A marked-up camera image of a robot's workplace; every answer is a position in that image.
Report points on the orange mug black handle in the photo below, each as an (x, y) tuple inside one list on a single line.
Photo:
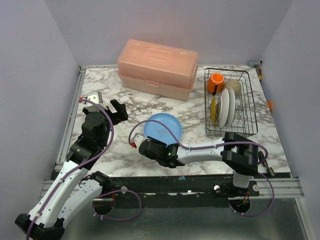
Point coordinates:
[(215, 83)]

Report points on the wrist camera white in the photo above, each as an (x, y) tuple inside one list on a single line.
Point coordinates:
[(137, 140), (96, 98)]

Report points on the orange object at right edge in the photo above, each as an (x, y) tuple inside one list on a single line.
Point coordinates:
[(269, 105)]

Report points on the teal Shi Hao Wei plate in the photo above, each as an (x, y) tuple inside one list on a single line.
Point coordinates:
[(231, 109)]

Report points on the white floral bowl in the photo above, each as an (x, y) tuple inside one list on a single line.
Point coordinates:
[(233, 84)]

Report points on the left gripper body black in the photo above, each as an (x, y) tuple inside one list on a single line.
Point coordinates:
[(113, 114)]

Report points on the light blue plate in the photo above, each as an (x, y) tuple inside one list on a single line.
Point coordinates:
[(159, 132)]

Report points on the black wire dish rack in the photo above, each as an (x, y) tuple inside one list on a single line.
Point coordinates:
[(244, 120)]

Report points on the black front mounting rail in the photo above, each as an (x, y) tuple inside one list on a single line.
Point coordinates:
[(105, 192)]

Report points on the black bolt at edge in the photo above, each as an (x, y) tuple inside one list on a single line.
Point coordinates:
[(263, 161)]

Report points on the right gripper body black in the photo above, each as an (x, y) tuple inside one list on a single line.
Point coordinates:
[(144, 147)]

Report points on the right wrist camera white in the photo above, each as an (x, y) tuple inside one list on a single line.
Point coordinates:
[(137, 140)]

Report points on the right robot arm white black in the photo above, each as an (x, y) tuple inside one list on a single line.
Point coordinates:
[(238, 152)]

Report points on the yellow black tool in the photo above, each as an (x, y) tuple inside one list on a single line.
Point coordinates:
[(259, 69)]

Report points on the large teal rimmed plate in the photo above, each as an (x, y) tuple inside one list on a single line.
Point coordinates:
[(223, 107)]

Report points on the small yellow patterned plate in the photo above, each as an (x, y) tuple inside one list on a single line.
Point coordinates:
[(213, 111)]

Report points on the pink translucent storage box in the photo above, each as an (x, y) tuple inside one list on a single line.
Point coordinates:
[(158, 69)]

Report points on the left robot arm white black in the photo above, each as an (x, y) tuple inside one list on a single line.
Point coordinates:
[(50, 217)]

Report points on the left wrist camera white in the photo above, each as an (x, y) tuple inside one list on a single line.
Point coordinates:
[(96, 98)]

